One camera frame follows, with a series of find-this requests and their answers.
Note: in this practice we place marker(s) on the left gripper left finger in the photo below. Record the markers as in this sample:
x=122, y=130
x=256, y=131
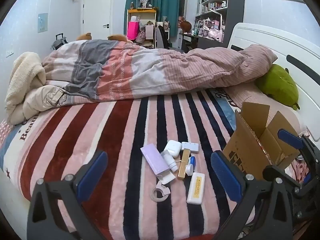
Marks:
x=56, y=210

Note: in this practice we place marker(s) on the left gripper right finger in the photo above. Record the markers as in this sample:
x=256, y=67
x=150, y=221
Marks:
x=273, y=220

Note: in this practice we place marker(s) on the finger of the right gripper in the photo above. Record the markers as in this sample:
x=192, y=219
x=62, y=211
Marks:
x=290, y=139

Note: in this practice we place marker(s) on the white tape dispenser roll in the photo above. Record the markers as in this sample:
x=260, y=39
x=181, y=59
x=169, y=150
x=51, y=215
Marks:
x=160, y=193

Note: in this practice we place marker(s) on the white tube bottle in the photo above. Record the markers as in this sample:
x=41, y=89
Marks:
x=168, y=158

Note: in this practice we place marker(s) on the white earbuds case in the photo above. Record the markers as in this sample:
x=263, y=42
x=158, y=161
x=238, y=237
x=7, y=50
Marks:
x=173, y=147

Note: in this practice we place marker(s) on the brown cardboard box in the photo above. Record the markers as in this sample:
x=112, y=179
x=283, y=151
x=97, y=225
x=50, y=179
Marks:
x=255, y=144

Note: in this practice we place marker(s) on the green plush toy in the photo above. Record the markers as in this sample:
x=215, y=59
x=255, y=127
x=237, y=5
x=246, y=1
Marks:
x=280, y=86

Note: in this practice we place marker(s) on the pink ribbed pillow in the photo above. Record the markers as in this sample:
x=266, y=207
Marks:
x=249, y=92

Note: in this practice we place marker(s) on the white eraser box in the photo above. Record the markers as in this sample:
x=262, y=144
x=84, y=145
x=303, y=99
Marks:
x=196, y=189

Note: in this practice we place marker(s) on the white bed headboard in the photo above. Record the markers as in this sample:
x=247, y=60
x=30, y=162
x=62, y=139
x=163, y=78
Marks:
x=295, y=54

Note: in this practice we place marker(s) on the blue white contact lens case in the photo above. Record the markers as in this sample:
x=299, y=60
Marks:
x=190, y=167

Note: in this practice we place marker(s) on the gold rectangular box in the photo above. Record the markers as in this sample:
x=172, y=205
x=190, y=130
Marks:
x=183, y=163

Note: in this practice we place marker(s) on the small white rectangular box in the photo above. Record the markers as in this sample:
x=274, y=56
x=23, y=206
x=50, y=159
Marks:
x=192, y=147

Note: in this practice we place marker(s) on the striped pink bed blanket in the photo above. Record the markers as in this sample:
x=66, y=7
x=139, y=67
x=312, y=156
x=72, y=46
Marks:
x=58, y=142

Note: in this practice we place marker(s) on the lilac flat box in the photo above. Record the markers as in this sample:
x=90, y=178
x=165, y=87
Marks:
x=154, y=159

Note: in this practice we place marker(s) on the cream fleece blanket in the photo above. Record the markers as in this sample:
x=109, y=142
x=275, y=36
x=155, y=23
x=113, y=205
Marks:
x=28, y=94

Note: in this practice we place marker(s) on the grey bookshelf with items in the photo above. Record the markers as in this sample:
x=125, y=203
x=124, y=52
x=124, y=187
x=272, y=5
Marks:
x=225, y=14

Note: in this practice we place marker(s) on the brown plush toy on desk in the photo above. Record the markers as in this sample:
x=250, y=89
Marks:
x=184, y=25

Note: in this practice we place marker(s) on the patchwork pink grey duvet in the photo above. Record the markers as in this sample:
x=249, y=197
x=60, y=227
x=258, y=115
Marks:
x=103, y=70

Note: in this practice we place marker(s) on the black desk chair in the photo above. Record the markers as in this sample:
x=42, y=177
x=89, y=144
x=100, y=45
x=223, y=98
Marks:
x=162, y=41

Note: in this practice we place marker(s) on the black suitcase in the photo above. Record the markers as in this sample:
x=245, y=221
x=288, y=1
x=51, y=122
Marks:
x=60, y=41

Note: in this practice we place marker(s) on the brown plush bear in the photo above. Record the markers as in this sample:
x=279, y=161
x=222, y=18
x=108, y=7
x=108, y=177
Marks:
x=118, y=37

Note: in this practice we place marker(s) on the yellow white shelf unit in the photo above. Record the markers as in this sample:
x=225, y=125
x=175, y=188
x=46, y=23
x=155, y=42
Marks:
x=147, y=19

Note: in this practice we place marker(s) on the bright pink gift bag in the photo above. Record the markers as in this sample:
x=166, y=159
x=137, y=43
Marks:
x=132, y=30

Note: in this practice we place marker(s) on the white door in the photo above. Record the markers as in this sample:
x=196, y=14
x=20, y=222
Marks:
x=97, y=18

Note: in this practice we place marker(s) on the blue wall poster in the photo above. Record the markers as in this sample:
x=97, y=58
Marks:
x=42, y=22

